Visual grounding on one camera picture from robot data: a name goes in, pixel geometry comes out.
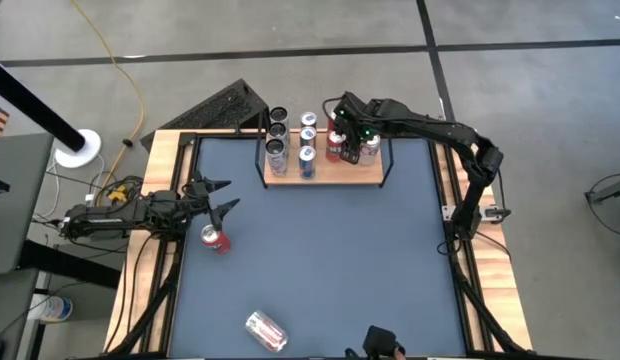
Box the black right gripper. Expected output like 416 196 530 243
334 91 386 165

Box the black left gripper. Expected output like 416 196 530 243
159 171 240 231

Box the silver Diet Coke can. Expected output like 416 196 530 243
243 309 290 354
357 133 382 167

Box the black can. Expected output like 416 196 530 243
264 138 291 178

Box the blue grey table mat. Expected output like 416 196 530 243
168 135 469 359

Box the white bottle blue label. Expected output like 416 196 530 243
27 293 74 324

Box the grey desk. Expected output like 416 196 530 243
0 132 56 360

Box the black pole white round base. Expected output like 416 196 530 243
0 57 103 170

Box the grey stand foot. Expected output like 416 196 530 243
584 175 620 205

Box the wooden shelf black metal frame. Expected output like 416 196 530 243
253 108 404 190

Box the yellow cable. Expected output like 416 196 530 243
71 0 145 184

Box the black leader arm handle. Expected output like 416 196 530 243
344 324 399 360

